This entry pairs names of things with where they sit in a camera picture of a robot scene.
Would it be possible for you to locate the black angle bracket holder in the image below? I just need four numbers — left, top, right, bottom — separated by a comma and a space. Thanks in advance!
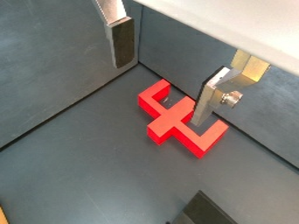
168, 191, 238, 224

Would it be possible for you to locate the red forked block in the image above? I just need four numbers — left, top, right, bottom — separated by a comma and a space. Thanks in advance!
138, 80, 230, 158

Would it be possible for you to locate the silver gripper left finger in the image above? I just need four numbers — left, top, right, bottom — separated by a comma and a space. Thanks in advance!
92, 0, 135, 68

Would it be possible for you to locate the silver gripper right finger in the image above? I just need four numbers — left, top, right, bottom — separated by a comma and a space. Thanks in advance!
191, 50, 271, 126

